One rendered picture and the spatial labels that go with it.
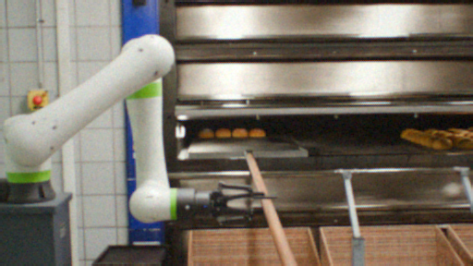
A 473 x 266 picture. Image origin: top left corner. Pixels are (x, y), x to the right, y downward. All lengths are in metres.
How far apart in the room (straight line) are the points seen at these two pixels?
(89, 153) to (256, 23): 0.96
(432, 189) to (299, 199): 0.63
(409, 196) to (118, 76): 1.69
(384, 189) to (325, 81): 0.58
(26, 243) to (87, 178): 1.08
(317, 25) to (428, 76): 0.56
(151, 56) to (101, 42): 1.15
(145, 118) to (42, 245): 0.47
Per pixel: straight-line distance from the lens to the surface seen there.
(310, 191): 2.85
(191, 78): 2.78
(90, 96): 1.67
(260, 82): 2.77
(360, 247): 2.32
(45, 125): 1.66
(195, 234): 2.83
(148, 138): 1.88
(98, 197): 2.88
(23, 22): 2.92
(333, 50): 2.83
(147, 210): 1.78
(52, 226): 1.80
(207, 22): 2.78
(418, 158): 2.94
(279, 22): 2.79
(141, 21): 2.77
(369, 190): 2.91
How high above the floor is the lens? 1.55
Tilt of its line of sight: 6 degrees down
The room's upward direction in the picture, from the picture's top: 1 degrees counter-clockwise
